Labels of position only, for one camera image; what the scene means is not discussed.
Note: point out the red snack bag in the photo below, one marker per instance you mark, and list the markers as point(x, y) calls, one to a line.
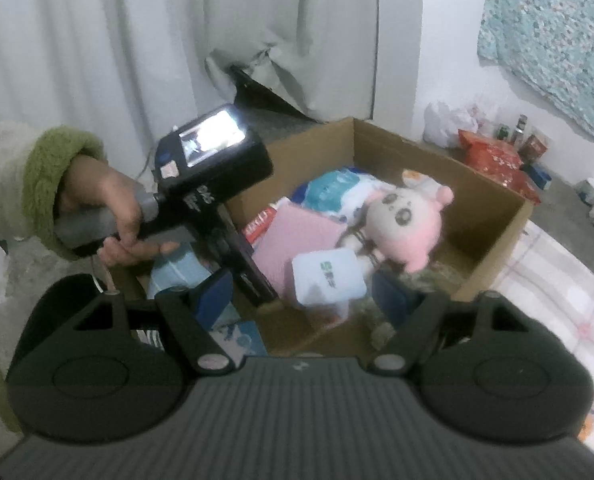
point(492, 160)

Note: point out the grey curtain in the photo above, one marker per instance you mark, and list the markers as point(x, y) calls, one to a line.
point(127, 35)

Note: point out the white tissue pack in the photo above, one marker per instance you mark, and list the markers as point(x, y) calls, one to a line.
point(327, 275)

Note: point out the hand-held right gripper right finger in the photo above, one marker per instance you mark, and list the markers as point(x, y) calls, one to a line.
point(392, 300)

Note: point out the pink soft pad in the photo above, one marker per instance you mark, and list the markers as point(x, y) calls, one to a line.
point(297, 232)

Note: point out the dark glass bottle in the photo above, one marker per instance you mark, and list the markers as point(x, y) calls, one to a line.
point(520, 130)

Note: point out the blue soft tissue pack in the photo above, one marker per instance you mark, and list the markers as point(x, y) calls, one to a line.
point(337, 190)

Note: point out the white plastic bag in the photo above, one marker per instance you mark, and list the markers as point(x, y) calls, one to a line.
point(447, 122)

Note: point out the red white toothpaste tube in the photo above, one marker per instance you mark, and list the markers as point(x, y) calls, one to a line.
point(259, 222)

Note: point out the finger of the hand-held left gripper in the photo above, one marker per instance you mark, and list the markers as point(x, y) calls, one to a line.
point(242, 260)

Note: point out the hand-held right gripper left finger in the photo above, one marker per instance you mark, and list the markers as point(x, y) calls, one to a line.
point(214, 295)

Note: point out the small white cup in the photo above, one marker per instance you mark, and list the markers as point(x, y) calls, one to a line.
point(589, 191)

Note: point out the pink round plush toy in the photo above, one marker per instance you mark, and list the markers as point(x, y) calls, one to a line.
point(407, 230)

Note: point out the brown cardboard box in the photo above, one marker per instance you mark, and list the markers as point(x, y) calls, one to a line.
point(402, 155)

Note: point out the small blue box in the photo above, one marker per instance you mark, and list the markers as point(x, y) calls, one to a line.
point(539, 176)

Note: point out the green can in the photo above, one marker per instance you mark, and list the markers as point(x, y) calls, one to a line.
point(502, 133)

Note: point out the teal floral wall cloth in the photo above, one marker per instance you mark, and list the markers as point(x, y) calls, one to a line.
point(557, 25)

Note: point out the person's left hand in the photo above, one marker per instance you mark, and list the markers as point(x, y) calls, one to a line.
point(102, 185)

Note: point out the light blue tissue box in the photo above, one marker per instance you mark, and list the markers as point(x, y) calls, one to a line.
point(177, 270)

